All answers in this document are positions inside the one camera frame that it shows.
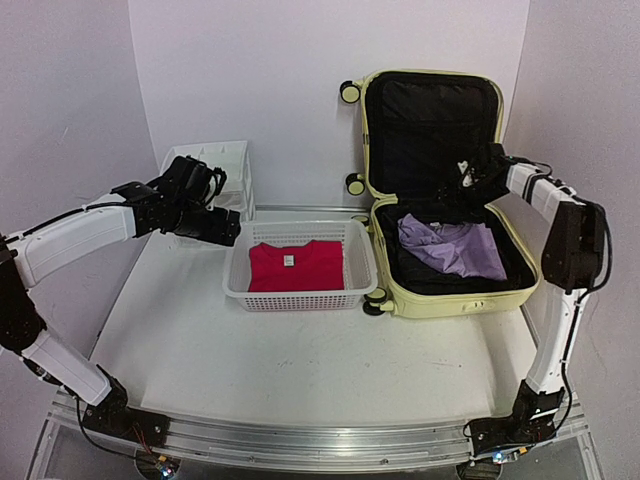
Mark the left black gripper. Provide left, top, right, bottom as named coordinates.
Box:
left=171, top=200, right=240, bottom=246

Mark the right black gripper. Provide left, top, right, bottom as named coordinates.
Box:
left=427, top=176, right=508, bottom=224

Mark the white plastic drawer organizer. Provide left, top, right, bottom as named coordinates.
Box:
left=160, top=140, right=255, bottom=234

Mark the purple cloth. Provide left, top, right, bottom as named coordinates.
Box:
left=397, top=213, right=507, bottom=281

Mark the pale yellow hard suitcase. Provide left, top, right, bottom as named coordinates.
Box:
left=340, top=70, right=541, bottom=319

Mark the white perforated plastic basket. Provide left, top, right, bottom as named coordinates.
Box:
left=223, top=220, right=378, bottom=312

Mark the red cloth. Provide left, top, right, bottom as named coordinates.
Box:
left=249, top=240, right=345, bottom=293

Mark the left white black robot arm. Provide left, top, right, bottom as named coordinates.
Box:
left=1, top=156, right=241, bottom=445

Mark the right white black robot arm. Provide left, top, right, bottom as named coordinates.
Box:
left=454, top=143, right=613, bottom=464

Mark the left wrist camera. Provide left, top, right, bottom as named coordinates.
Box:
left=204, top=167, right=227, bottom=207

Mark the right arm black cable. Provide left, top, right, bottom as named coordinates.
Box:
left=504, top=154, right=614, bottom=426

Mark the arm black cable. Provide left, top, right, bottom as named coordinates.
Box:
left=504, top=154, right=614, bottom=426
left=74, top=399, right=151, bottom=454

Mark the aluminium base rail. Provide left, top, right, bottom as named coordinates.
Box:
left=44, top=378, right=589, bottom=469

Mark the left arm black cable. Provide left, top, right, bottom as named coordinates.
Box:
left=74, top=399, right=151, bottom=454

